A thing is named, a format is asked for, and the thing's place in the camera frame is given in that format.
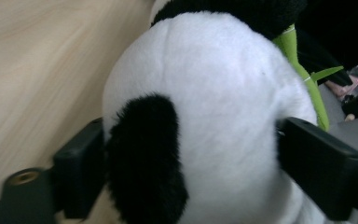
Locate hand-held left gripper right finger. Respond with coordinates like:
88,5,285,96
275,116,358,222

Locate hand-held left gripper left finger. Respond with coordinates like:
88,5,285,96
52,117,107,220

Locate panda plush toy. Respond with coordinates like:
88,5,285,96
101,0,358,224

